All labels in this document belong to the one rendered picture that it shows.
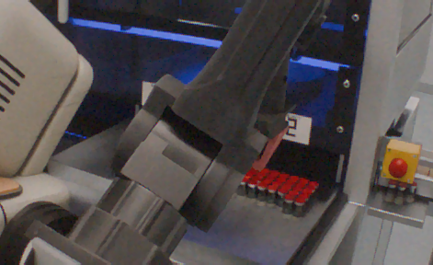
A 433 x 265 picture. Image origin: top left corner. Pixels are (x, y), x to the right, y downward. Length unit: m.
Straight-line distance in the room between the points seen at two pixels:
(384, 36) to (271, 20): 0.75
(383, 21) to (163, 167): 0.79
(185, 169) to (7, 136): 0.15
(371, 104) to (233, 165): 0.76
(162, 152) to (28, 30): 0.15
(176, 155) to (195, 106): 0.04
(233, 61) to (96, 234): 0.16
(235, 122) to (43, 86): 0.17
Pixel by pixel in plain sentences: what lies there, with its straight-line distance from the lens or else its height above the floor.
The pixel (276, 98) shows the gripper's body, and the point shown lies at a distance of 0.82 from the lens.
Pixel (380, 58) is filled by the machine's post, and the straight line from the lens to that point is 1.18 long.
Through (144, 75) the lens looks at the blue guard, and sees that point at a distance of 1.40.
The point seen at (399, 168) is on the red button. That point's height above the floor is 1.00.
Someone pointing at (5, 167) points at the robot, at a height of 1.24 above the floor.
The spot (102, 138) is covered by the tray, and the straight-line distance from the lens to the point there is 1.46.
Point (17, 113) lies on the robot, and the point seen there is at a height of 1.28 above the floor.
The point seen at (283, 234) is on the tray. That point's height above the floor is 0.88.
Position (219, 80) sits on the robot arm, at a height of 1.32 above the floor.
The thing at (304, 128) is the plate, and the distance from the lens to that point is 1.25.
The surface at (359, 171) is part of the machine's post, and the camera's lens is 1.25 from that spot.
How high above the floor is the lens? 1.45
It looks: 21 degrees down
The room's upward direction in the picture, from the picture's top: 4 degrees clockwise
